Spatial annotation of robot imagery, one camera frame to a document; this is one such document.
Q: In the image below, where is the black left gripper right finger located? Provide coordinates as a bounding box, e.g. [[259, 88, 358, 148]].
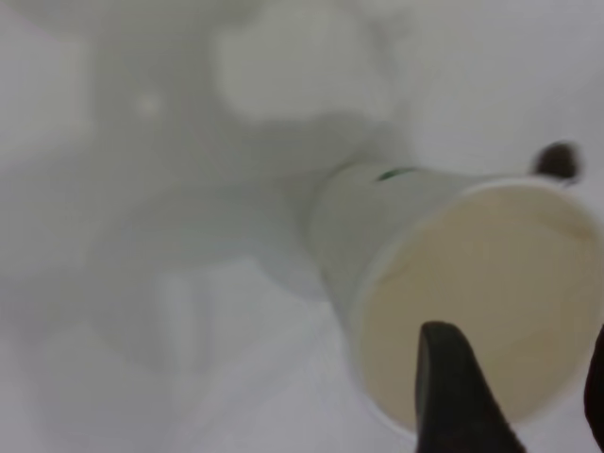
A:
[[582, 323, 604, 435]]

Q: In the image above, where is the white paper coffee cup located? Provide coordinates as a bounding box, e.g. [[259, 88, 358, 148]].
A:
[[301, 162, 604, 443]]

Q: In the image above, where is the dark brown coffee stain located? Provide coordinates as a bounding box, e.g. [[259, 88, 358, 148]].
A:
[[528, 140, 584, 188]]

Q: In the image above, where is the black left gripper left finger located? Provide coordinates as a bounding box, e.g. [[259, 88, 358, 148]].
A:
[[412, 320, 529, 453]]

